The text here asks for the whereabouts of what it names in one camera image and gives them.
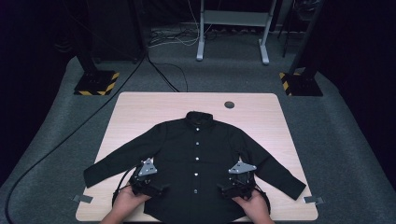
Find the black button-up shirt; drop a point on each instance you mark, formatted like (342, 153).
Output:
(193, 146)

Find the grey round table grommet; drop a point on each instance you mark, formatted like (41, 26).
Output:
(229, 104)

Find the white metal desk frame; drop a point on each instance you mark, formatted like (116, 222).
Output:
(235, 18)

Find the grey table edge tab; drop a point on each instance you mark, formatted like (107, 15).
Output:
(82, 198)
(313, 199)

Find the black stand with hazard-striped base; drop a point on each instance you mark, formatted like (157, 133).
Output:
(303, 84)
(95, 82)

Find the black cabinet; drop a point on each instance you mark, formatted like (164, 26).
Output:
(115, 31)

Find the person's left hand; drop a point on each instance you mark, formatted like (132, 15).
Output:
(126, 202)

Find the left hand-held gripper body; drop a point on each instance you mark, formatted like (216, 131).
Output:
(146, 185)

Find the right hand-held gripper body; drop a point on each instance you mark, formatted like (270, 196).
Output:
(241, 186)

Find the person's right hand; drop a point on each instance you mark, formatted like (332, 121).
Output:
(257, 207)

